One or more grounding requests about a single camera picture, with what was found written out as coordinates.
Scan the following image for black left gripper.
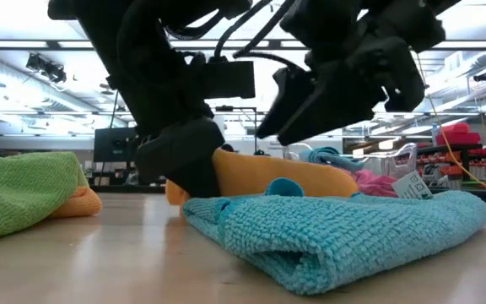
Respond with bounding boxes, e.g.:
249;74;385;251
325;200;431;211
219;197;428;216
107;54;256;199

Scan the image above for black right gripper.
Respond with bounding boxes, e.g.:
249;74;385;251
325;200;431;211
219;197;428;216
255;0;446;147

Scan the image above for blue microfiber towel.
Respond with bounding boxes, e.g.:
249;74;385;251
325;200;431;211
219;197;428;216
300;146;365;172
182;171;486;296

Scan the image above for orange microfiber towel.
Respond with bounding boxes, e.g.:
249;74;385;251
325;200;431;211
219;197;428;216
165;147;359;206
48;185;103;219

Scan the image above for pink microfiber towel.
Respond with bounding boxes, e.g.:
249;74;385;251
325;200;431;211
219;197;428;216
343;168;398;198

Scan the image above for green microfiber towel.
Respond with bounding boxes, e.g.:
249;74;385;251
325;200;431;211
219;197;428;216
0;151;90;244

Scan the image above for black monitor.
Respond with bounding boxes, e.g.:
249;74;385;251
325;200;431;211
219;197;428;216
93;126;139;164

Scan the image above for black shelf rack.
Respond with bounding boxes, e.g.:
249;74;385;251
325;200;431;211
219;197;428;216
407;143;486;183

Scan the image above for red storage bins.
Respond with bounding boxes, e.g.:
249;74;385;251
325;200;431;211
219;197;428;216
407;122;486;156

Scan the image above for black ceiling-mounted device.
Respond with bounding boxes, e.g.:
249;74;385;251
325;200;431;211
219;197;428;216
25;52;68;84

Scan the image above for black looped gripper cable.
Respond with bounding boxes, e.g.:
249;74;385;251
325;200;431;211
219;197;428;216
165;0;276;58
232;0;307;71

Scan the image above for black hanging cable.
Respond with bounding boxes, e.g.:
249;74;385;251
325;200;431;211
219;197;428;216
110;90;121;128

